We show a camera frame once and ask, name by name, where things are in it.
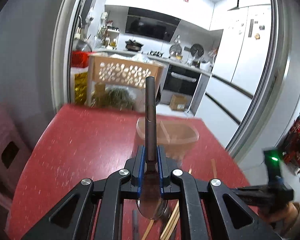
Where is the dark spoon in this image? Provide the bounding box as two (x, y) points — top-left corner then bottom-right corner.
(132, 210), (140, 240)
(138, 76), (167, 220)

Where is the patterned chopstick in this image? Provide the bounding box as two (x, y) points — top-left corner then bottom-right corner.
(211, 159), (217, 178)

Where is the bamboo chopstick long diagonal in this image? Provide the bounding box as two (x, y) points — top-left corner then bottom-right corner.
(141, 219), (155, 240)

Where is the operator hand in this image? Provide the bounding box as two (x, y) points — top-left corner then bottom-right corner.
(258, 202), (299, 236)

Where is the beige utensil holder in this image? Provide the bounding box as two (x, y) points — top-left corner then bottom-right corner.
(136, 116), (200, 161)

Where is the pink plastic stool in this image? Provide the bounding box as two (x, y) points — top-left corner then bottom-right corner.
(0, 105), (31, 194)

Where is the cardboard box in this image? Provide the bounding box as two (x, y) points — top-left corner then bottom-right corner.
(169, 94), (188, 112)

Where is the beige flower-cutout rack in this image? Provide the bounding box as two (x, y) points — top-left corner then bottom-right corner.
(85, 53), (165, 113)

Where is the black built-in oven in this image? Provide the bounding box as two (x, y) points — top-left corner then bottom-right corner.
(163, 64), (200, 96)

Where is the white refrigerator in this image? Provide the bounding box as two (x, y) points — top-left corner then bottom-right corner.
(196, 0), (271, 147)

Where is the red basket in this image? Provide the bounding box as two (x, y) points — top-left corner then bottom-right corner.
(71, 51), (93, 68)

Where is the black wok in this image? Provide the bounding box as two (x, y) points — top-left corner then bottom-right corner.
(125, 40), (143, 52)

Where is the black range hood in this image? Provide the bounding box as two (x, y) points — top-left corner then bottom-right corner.
(125, 7), (180, 42)

